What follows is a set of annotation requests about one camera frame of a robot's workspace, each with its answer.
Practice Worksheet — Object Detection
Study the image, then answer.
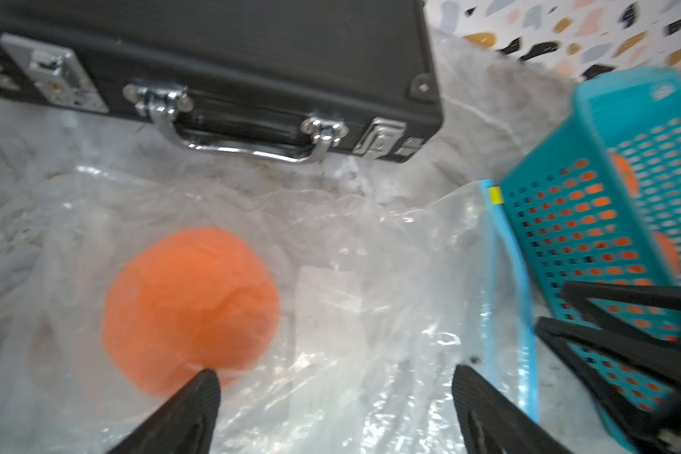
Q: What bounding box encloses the black hard case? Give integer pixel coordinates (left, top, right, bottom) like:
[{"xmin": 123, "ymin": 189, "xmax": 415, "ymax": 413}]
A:
[{"xmin": 0, "ymin": 1, "xmax": 444, "ymax": 165}]

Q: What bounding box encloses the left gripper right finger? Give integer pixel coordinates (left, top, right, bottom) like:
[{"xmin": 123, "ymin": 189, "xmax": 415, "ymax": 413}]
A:
[{"xmin": 451, "ymin": 365, "xmax": 569, "ymax": 454}]

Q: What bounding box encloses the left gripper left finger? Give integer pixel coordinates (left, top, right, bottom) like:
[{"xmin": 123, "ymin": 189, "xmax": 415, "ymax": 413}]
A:
[{"xmin": 109, "ymin": 369, "xmax": 221, "ymax": 454}]

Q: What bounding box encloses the clear zip-top bag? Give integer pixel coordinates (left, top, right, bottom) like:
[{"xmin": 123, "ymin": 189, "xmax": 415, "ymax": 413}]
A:
[{"xmin": 0, "ymin": 166, "xmax": 540, "ymax": 453}]

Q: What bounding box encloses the orange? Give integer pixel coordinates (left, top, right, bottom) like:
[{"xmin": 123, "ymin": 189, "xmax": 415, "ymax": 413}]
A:
[
  {"xmin": 609, "ymin": 152, "xmax": 639, "ymax": 198},
  {"xmin": 102, "ymin": 227, "xmax": 281, "ymax": 397}
]

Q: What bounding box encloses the orange fruit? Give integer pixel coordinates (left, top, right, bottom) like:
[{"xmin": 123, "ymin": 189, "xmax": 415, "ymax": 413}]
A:
[{"xmin": 653, "ymin": 232, "xmax": 681, "ymax": 275}]

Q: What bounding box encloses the teal plastic basket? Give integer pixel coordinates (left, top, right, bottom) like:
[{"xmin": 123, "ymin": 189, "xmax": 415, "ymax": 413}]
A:
[{"xmin": 501, "ymin": 67, "xmax": 681, "ymax": 340}]

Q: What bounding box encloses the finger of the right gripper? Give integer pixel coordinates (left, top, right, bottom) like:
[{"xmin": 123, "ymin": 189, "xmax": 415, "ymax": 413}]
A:
[
  {"xmin": 535, "ymin": 318, "xmax": 681, "ymax": 453},
  {"xmin": 561, "ymin": 281, "xmax": 681, "ymax": 351}
]

